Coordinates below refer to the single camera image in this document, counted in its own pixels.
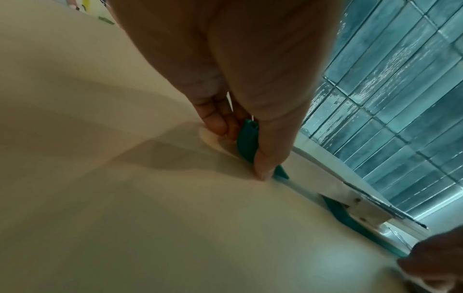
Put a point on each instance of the person's right hand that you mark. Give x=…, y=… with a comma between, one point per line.
x=439, y=260

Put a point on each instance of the person's left hand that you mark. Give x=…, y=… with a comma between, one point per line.
x=231, y=51

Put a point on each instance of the teal plastic edge strip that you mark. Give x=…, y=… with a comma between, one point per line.
x=247, y=140

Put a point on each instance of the small green object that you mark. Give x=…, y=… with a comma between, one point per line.
x=107, y=20

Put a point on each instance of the white metal bracket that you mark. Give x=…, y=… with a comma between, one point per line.
x=365, y=204

